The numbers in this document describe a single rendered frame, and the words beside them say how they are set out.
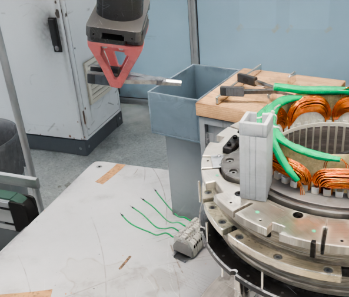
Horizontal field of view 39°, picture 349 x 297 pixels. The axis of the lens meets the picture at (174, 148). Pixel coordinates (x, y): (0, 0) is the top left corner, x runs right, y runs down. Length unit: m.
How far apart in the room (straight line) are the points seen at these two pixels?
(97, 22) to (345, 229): 0.35
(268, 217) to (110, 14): 0.30
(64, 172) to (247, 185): 2.41
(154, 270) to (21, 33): 2.16
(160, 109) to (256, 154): 0.43
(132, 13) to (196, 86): 0.47
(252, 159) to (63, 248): 0.59
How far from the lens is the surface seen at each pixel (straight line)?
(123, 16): 0.61
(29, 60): 2.94
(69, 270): 0.96
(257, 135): 0.49
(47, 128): 3.07
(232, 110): 0.82
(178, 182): 1.00
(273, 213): 0.51
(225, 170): 0.57
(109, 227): 1.05
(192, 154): 0.94
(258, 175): 0.51
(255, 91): 0.82
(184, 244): 0.92
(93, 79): 0.67
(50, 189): 2.76
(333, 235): 0.49
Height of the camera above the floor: 1.39
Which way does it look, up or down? 28 degrees down
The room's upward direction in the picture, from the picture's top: 5 degrees counter-clockwise
